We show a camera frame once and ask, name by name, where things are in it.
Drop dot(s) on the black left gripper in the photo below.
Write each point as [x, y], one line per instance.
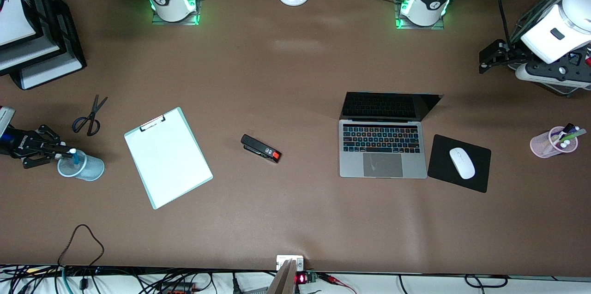
[509, 55]

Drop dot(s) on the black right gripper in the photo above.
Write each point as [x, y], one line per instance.
[21, 142]

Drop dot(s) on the blue marker with white end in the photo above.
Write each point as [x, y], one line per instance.
[73, 151]

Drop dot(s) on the silver laptop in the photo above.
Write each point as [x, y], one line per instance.
[383, 164]

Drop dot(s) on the red and white marker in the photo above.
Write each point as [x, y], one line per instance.
[587, 60]

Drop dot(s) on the light blue mesh cup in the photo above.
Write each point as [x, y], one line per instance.
[92, 169]

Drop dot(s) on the metal mesh desk organizer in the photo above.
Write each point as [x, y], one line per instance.
[568, 92]

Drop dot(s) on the black stacked document tray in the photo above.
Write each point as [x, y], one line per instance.
[69, 49]

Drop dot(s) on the pink mesh pen cup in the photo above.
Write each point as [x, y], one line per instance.
[540, 146]

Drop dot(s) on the black capped pen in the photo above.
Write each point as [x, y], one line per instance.
[569, 126]

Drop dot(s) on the white computer mouse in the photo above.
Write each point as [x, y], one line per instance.
[461, 162]

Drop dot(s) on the light green pen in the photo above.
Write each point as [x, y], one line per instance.
[577, 134]

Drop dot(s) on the black mouse pad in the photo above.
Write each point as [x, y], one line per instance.
[438, 164]

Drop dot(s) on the teal clipboard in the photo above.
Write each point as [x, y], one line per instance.
[181, 112]

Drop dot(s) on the orange terminal strip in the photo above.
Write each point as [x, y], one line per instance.
[177, 289]

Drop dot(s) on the black stapler with red tip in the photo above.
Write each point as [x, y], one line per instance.
[258, 147]

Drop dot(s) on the small white box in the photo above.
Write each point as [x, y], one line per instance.
[282, 259]

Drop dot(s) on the red clip leads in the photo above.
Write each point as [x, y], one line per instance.
[330, 278]

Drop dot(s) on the red LED display module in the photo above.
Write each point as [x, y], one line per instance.
[301, 278]

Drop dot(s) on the white board with green frame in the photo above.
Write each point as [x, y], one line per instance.
[175, 169]

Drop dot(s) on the grey wooden post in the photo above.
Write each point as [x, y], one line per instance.
[284, 282]

